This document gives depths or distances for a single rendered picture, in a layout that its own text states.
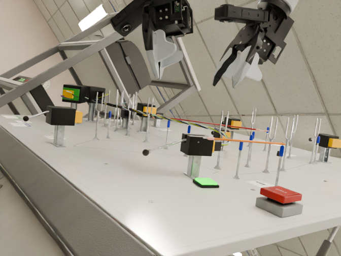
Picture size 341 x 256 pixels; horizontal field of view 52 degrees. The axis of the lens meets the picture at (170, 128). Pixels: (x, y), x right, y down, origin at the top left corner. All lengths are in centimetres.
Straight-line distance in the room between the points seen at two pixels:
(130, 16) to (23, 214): 44
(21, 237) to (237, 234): 36
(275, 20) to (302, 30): 249
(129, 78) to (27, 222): 125
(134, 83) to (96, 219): 139
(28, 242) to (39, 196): 7
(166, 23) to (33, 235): 45
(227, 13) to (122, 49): 112
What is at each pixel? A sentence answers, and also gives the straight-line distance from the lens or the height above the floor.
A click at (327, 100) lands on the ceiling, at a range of 355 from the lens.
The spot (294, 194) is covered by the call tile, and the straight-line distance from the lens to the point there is 63.
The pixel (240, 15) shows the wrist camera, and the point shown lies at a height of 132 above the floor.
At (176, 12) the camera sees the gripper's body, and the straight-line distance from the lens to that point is 71.
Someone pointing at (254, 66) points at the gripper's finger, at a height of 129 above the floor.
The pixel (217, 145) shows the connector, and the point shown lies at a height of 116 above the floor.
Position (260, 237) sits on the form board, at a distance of 52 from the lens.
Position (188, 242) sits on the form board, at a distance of 46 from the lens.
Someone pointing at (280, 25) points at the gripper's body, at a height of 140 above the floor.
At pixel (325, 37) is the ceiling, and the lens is 323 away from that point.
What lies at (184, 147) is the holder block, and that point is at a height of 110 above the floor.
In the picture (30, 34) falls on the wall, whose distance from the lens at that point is 838.
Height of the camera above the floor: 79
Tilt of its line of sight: 24 degrees up
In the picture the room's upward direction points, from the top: 53 degrees clockwise
